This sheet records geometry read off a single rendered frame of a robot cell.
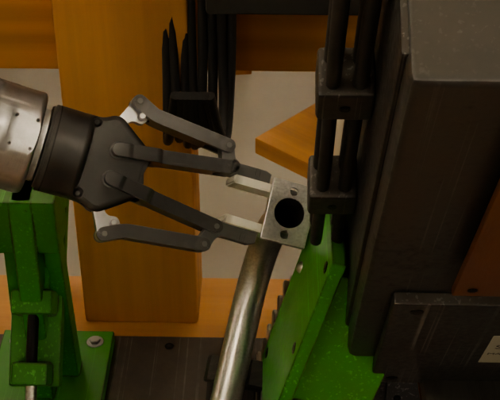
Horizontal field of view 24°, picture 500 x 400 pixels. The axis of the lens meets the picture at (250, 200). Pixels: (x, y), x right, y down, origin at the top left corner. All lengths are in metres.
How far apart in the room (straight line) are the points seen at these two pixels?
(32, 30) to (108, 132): 0.37
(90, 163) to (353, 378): 0.29
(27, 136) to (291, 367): 0.29
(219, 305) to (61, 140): 0.56
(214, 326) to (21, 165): 0.54
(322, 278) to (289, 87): 2.81
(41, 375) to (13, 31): 0.39
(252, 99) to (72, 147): 2.70
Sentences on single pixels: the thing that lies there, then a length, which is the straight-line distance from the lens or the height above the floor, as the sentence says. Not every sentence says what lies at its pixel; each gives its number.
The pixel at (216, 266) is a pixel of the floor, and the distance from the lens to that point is 2.94.
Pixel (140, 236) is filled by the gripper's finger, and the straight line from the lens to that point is 0.98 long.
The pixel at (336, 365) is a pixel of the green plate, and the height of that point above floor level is 1.15.
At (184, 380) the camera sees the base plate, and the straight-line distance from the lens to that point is 1.33.
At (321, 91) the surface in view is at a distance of 0.69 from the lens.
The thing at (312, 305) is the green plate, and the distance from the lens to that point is 0.93.
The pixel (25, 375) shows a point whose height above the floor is 0.99.
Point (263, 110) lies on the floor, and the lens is 3.58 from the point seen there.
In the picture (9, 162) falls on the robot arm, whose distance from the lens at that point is 0.95.
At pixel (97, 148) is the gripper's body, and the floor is 1.30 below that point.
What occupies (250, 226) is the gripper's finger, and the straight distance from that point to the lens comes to 1.00.
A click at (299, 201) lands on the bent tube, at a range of 1.01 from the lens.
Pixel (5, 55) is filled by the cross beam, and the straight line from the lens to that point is 1.36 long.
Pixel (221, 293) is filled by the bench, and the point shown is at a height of 0.88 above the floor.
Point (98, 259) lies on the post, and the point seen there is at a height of 0.98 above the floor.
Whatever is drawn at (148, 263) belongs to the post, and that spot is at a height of 0.97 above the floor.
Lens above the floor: 1.82
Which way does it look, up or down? 35 degrees down
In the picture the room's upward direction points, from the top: straight up
